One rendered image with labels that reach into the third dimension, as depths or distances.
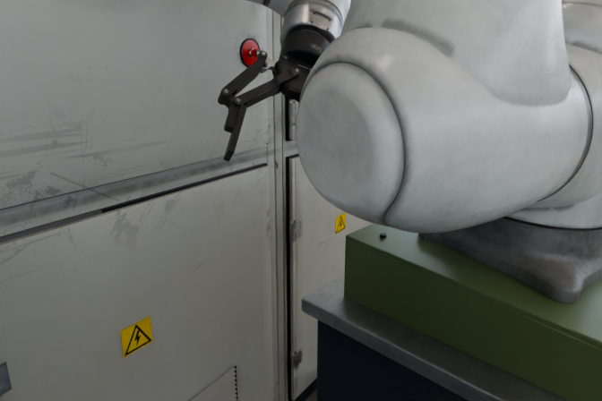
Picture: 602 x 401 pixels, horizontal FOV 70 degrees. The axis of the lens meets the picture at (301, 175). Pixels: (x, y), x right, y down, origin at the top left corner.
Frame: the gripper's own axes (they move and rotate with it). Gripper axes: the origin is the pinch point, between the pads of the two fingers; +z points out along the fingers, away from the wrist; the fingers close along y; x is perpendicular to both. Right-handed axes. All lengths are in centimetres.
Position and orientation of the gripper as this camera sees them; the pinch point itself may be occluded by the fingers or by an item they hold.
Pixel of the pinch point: (280, 166)
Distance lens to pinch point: 55.8
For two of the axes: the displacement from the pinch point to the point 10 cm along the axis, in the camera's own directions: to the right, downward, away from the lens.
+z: -1.8, 8.8, -4.4
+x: -3.7, 3.6, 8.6
